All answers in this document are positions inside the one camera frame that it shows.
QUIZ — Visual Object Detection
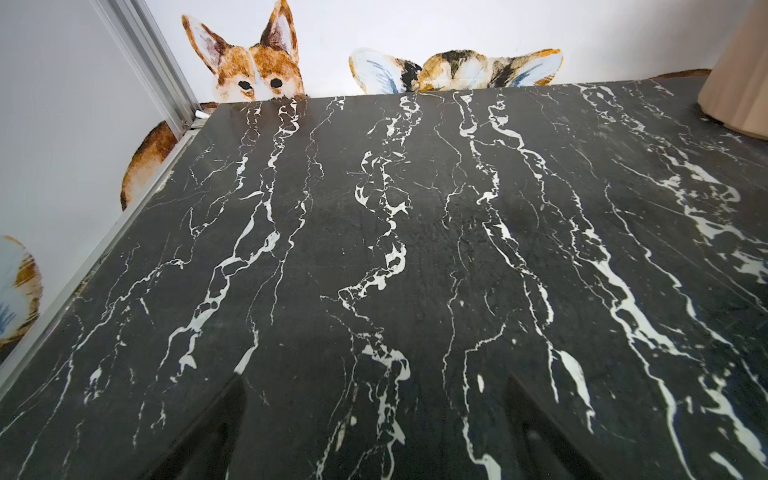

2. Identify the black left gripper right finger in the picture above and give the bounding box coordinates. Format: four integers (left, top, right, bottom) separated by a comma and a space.
505, 376, 605, 479

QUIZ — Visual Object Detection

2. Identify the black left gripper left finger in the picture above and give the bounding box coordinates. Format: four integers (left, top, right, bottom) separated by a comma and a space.
139, 374, 247, 479

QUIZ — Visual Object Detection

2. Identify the beige ribbed plant pot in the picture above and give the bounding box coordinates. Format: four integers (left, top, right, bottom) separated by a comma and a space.
698, 1, 767, 139

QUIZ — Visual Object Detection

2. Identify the aluminium frame post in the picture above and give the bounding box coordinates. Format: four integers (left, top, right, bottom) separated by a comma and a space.
92, 0, 199, 139

